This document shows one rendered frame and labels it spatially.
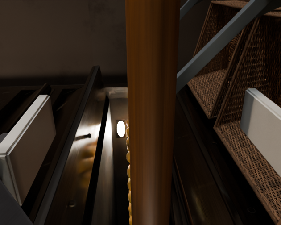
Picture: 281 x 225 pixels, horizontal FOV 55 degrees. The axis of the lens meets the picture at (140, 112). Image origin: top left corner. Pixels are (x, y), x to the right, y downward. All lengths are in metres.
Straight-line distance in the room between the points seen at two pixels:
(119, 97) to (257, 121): 1.61
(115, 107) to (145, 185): 1.61
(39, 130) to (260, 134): 0.13
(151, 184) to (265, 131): 0.08
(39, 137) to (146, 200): 0.08
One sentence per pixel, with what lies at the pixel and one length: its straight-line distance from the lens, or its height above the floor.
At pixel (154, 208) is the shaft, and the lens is 0.20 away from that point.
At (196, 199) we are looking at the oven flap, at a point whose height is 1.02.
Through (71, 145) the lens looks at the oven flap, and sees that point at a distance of 0.85.
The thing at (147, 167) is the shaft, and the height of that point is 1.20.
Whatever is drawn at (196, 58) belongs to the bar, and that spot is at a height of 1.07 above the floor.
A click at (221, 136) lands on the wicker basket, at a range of 1.13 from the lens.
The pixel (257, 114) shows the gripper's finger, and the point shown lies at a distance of 0.18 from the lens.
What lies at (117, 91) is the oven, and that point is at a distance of 1.75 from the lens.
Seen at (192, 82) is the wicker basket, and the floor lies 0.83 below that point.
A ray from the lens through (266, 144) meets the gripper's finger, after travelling 0.17.
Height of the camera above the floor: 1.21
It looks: 2 degrees down
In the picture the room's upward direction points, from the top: 92 degrees counter-clockwise
